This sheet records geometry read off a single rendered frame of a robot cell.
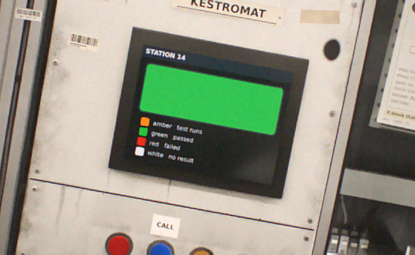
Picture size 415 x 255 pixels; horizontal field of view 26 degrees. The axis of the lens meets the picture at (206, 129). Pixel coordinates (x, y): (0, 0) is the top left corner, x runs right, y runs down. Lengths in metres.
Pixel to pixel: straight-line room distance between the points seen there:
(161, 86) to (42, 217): 0.26
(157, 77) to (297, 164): 0.23
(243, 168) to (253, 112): 0.08
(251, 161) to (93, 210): 0.24
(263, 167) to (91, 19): 0.32
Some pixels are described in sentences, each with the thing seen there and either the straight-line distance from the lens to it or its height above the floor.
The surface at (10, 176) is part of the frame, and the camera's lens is 1.33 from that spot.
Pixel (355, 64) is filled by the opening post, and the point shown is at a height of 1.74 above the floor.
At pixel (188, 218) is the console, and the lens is 1.31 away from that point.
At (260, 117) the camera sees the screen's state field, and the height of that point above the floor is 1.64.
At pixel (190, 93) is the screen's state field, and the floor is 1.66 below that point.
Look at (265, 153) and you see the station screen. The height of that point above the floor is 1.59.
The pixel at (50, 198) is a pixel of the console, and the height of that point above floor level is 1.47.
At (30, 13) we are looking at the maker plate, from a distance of 1.30.
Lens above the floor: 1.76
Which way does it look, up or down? 7 degrees down
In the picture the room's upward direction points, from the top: 11 degrees clockwise
